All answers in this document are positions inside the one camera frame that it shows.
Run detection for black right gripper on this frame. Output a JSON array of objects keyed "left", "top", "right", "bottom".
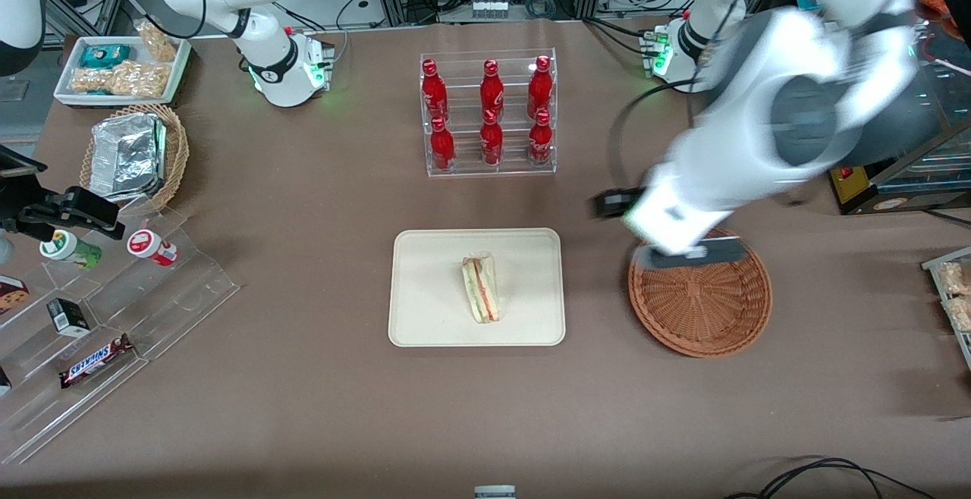
[{"left": 0, "top": 146, "right": 126, "bottom": 241}]

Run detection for triangle sandwich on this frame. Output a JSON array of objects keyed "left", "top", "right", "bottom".
[{"left": 461, "top": 252, "right": 502, "bottom": 325}]

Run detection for brown round wicker basket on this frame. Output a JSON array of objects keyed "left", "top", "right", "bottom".
[{"left": 627, "top": 234, "right": 774, "bottom": 359}]

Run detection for white snack tray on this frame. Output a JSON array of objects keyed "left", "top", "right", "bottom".
[{"left": 53, "top": 35, "right": 193, "bottom": 108}]

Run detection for tan wicker basket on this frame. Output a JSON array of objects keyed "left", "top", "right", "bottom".
[{"left": 79, "top": 103, "right": 190, "bottom": 216}]

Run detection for white tray with snacks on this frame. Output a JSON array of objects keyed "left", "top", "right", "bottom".
[{"left": 921, "top": 247, "right": 971, "bottom": 370}]

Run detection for cream rectangular tray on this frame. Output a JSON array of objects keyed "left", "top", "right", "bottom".
[{"left": 388, "top": 228, "right": 567, "bottom": 348}]

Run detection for green yogurt drink bottle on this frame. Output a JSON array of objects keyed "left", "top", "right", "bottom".
[{"left": 39, "top": 230, "right": 103, "bottom": 271}]

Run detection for silver foil package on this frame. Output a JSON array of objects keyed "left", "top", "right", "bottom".
[{"left": 89, "top": 112, "right": 168, "bottom": 203}]

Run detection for red yogurt drink bottle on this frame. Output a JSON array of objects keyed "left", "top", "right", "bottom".
[{"left": 127, "top": 229, "right": 180, "bottom": 268}]

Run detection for brown cookie box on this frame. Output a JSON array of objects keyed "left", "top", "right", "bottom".
[{"left": 0, "top": 275, "right": 30, "bottom": 317}]

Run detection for small black box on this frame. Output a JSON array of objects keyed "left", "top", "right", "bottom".
[{"left": 46, "top": 298, "right": 93, "bottom": 338}]

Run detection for clear acrylic stepped display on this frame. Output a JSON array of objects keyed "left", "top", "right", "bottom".
[{"left": 0, "top": 203, "right": 241, "bottom": 466}]

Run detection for large clear peanut bag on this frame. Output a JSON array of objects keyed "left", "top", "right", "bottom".
[{"left": 71, "top": 60, "right": 170, "bottom": 99}]

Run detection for snickers chocolate bar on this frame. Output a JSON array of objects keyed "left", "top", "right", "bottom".
[{"left": 59, "top": 334, "right": 136, "bottom": 390}]

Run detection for teal snack packet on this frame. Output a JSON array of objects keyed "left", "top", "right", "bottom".
[{"left": 80, "top": 44, "right": 132, "bottom": 70}]

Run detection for small clear peanut bag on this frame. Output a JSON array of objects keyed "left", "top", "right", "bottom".
[{"left": 134, "top": 19, "right": 180, "bottom": 63}]

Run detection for black food warmer machine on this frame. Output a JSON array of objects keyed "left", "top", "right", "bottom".
[{"left": 828, "top": 52, "right": 971, "bottom": 216}]

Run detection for red cola bottle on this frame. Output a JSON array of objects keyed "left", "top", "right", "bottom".
[
  {"left": 430, "top": 117, "right": 457, "bottom": 173},
  {"left": 480, "top": 109, "right": 504, "bottom": 168},
  {"left": 529, "top": 108, "right": 554, "bottom": 168},
  {"left": 479, "top": 59, "right": 506, "bottom": 116},
  {"left": 422, "top": 58, "right": 449, "bottom": 123},
  {"left": 527, "top": 55, "right": 554, "bottom": 116}
]

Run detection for clear acrylic bottle rack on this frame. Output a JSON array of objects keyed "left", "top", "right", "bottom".
[{"left": 420, "top": 48, "right": 558, "bottom": 178}]

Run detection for clear bag of snacks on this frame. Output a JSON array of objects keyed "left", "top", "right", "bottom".
[
  {"left": 938, "top": 261, "right": 971, "bottom": 296},
  {"left": 944, "top": 296, "right": 971, "bottom": 334}
]

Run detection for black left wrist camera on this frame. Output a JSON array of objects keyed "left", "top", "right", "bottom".
[{"left": 591, "top": 187, "right": 647, "bottom": 221}]

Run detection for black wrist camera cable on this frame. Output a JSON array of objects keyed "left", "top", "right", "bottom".
[{"left": 610, "top": 78, "right": 708, "bottom": 196}]

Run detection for black floor cable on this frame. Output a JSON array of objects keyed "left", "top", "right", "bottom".
[{"left": 723, "top": 457, "right": 940, "bottom": 499}]

